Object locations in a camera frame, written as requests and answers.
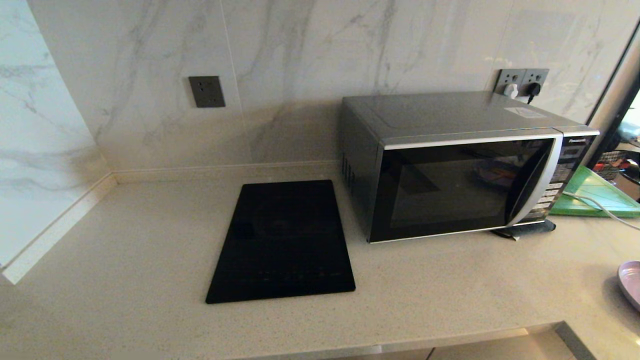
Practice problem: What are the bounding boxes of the black wire basket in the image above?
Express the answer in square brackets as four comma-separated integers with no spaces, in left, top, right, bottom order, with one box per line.
[595,150,640,182]

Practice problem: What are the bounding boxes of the purple plate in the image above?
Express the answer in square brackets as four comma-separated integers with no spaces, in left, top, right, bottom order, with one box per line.
[617,260,640,313]

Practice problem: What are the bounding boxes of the green cutting board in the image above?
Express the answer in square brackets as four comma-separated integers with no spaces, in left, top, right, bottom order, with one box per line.
[550,165,640,218]

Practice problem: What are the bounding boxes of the beige cabinet front panel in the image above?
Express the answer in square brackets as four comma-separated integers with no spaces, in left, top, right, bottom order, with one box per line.
[429,328,553,360]

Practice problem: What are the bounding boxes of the silver black microwave oven body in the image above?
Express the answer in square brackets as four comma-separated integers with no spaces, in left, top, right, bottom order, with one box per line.
[340,91,600,244]

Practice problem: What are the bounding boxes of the single grey wall socket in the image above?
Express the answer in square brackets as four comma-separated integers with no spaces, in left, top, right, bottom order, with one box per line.
[188,76,226,109]

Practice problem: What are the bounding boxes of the grey paired wall socket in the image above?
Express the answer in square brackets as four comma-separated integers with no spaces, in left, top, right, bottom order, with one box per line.
[520,68,550,98]
[494,69,526,97]

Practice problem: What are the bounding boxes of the black window frame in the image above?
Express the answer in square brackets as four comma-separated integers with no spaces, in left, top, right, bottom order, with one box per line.
[585,20,640,168]

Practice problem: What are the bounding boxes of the black induction cooktop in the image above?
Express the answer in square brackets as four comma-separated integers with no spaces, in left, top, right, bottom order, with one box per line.
[205,179,356,304]

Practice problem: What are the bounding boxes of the white power cable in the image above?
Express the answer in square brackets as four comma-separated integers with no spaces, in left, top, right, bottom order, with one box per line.
[562,191,640,232]

